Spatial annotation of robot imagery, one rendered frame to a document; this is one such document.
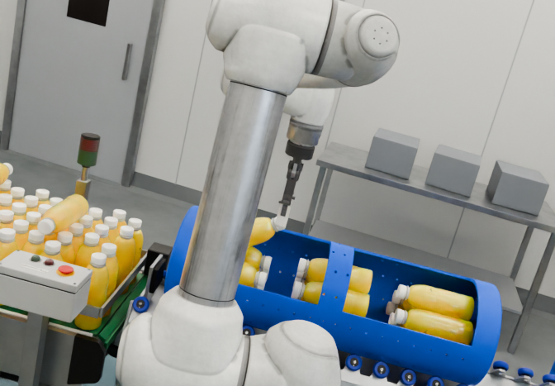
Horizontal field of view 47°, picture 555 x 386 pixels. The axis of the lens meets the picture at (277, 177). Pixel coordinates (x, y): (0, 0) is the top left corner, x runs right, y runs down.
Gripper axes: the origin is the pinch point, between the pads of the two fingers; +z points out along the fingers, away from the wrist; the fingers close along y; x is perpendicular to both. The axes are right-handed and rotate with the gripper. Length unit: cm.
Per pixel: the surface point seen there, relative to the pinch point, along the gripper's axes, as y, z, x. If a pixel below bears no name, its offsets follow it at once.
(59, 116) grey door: 350, 85, 213
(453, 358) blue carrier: -14, 22, -52
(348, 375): -10.9, 36.2, -27.9
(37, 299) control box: -34, 25, 50
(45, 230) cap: -15, 16, 59
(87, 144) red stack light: 33, 6, 69
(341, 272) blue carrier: -8.8, 8.7, -18.7
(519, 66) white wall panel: 315, -47, -131
